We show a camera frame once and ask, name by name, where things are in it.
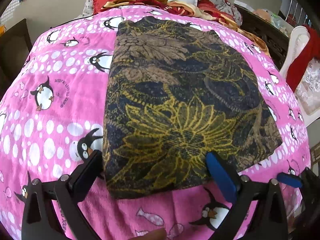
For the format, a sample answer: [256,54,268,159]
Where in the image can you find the brown floral patterned garment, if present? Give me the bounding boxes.
[103,16,282,199]

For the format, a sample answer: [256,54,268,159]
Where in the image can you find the person's left hand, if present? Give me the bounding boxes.
[130,228,167,240]

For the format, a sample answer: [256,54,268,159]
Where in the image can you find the white plastic chair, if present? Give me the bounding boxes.
[280,25,319,126]

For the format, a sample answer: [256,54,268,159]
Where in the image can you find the pink penguin blanket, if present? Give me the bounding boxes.
[1,5,310,239]

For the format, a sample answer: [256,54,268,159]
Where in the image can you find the red cloth on chair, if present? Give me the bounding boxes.
[286,25,320,92]

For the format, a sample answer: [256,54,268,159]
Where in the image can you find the metal railing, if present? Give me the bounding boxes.
[278,0,312,27]

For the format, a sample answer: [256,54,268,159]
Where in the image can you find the dark wooden cabinet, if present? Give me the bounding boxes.
[0,19,33,99]

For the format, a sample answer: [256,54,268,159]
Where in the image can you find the red gold crumpled cloth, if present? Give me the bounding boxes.
[100,0,269,55]

